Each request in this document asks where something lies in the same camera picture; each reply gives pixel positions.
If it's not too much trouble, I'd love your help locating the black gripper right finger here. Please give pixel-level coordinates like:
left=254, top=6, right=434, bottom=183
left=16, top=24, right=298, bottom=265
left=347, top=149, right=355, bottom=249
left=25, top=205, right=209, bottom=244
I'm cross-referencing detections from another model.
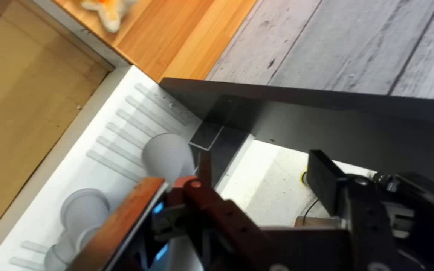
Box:
left=305, top=148, right=405, bottom=271

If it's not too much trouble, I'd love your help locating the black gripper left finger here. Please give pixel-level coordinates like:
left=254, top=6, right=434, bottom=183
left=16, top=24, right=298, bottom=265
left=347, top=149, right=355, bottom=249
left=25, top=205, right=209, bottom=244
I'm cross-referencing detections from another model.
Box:
left=67, top=175, right=278, bottom=271

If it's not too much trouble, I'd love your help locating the white toy sink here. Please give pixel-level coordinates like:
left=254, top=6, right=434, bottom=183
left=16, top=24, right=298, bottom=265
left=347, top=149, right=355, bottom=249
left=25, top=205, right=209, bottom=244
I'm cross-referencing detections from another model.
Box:
left=0, top=0, right=206, bottom=271

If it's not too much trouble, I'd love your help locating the grey wood backsplash panel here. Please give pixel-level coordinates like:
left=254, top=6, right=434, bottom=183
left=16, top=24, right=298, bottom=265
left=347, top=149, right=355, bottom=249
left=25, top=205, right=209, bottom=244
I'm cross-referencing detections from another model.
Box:
left=159, top=0, right=434, bottom=193

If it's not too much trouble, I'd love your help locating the wooden kitchen countertop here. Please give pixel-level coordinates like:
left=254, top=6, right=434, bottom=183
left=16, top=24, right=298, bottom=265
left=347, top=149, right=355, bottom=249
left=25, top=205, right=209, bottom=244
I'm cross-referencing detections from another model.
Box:
left=52, top=0, right=258, bottom=83

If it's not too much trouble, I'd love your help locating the white orange plush toy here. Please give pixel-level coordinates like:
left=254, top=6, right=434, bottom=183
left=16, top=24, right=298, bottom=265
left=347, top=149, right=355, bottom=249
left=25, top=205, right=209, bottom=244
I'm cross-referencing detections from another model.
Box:
left=79, top=0, right=138, bottom=35

